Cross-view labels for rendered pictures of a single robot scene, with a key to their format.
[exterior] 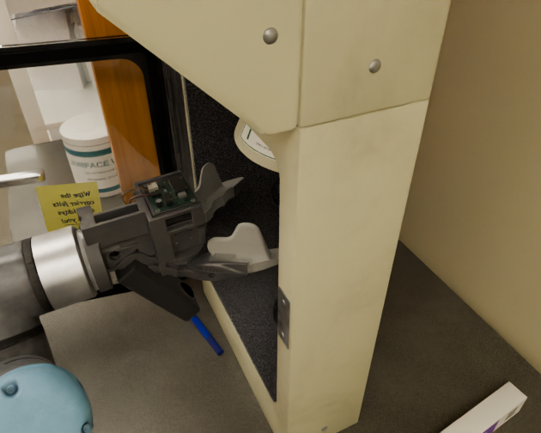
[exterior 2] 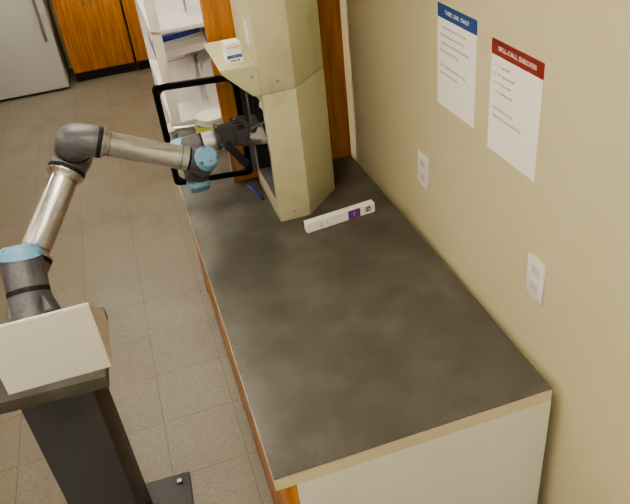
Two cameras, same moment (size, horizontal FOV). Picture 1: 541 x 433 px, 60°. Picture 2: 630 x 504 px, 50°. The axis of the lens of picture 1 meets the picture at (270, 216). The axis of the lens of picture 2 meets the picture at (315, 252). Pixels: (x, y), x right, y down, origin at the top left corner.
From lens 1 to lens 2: 1.88 m
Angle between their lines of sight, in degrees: 10
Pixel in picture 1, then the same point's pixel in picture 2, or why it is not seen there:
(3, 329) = not seen: hidden behind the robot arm
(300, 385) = (279, 182)
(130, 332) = (227, 195)
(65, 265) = (209, 138)
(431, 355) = (350, 198)
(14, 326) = not seen: hidden behind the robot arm
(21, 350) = not seen: hidden behind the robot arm
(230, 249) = (256, 136)
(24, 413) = (206, 151)
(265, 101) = (253, 89)
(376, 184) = (286, 110)
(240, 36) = (246, 77)
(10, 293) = (196, 144)
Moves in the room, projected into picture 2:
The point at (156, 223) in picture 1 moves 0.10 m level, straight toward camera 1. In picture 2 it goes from (234, 126) to (236, 138)
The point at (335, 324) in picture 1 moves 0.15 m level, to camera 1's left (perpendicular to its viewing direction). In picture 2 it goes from (286, 157) to (243, 158)
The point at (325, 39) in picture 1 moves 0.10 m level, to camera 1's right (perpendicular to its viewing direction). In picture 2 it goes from (264, 76) to (295, 75)
